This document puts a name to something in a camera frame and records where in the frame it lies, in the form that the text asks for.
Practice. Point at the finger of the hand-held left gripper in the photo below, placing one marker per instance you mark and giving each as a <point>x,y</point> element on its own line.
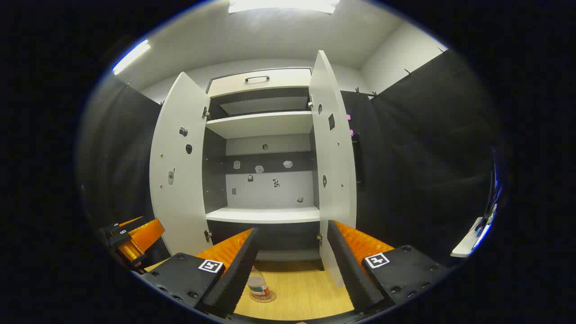
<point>130,221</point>
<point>144,236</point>

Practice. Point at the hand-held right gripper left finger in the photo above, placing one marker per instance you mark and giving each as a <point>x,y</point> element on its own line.
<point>238,270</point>

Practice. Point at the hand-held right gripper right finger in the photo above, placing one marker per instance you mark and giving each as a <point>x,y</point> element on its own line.
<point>346,265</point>

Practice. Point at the clear red label plastic bottle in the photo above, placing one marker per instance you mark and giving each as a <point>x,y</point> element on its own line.
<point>257,283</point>

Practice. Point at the round wooden coaster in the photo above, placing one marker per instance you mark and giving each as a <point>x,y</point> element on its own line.
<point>272,297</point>

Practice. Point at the white cabinet door with hinges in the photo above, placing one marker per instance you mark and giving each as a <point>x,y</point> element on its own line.
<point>180,202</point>

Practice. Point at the white cabinet with shelves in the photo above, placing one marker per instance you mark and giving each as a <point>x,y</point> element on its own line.
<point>265,215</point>

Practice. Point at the white side table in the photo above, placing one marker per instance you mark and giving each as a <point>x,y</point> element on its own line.
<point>465,245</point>

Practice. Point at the black backdrop cloth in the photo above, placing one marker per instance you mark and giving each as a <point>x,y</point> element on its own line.
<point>427,157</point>

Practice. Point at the long ceiling tube light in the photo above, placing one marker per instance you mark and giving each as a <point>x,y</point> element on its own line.
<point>131,56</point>

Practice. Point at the black computer monitor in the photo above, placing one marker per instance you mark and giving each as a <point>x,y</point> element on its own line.
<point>495,189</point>

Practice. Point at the white cabinet drawer front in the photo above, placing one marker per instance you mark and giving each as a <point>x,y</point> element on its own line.
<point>283,77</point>

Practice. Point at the rectangular ceiling light panel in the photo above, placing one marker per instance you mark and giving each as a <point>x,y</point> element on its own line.
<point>283,4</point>

